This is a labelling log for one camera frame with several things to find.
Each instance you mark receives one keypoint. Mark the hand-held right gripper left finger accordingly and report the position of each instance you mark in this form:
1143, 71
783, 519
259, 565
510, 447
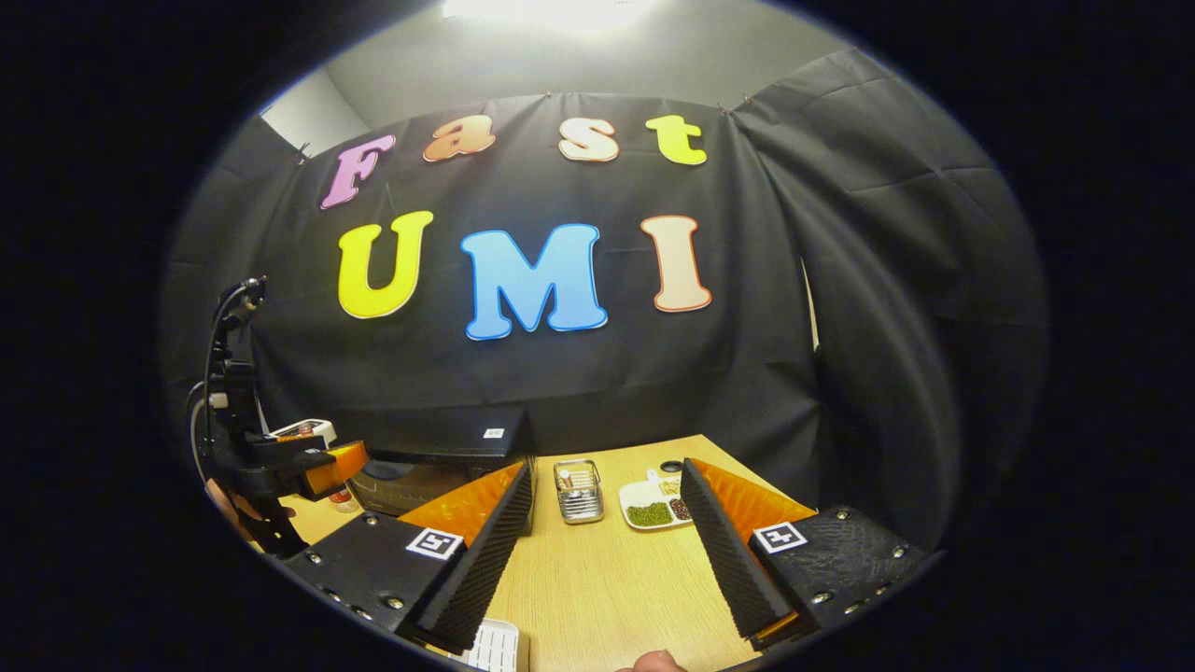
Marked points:
485, 569

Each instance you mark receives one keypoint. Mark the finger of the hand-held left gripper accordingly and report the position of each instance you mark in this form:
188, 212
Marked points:
336, 465

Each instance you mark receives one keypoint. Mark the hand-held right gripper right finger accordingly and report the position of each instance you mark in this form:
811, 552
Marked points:
733, 569

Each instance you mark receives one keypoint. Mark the black electric oven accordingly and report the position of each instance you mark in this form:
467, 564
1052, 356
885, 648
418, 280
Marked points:
448, 434

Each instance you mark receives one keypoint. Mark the red label bottle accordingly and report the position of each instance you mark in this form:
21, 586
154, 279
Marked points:
344, 502

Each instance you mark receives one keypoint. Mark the white toaster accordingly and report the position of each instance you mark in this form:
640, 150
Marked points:
313, 429

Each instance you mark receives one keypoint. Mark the white ridged plate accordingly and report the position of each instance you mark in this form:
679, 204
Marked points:
495, 649

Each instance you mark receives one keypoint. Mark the white divided plate with beans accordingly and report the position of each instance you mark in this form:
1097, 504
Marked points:
649, 513

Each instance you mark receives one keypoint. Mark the ceiling light panel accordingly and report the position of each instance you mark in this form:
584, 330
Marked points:
551, 11

